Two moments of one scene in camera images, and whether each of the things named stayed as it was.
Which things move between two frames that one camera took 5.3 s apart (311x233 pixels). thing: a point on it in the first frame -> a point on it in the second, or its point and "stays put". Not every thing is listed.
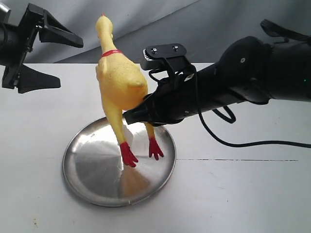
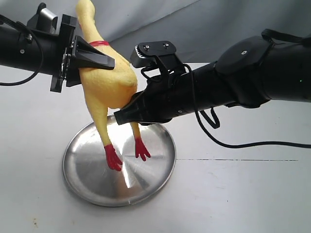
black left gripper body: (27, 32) -> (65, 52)
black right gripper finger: (146, 111) stays put
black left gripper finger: (55, 32) -> (86, 55)
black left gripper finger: (31, 80) -> (73, 77)
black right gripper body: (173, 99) stays put
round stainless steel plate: (94, 167) stays put
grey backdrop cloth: (207, 29) stays put
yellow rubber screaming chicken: (122, 82) -> (107, 89)
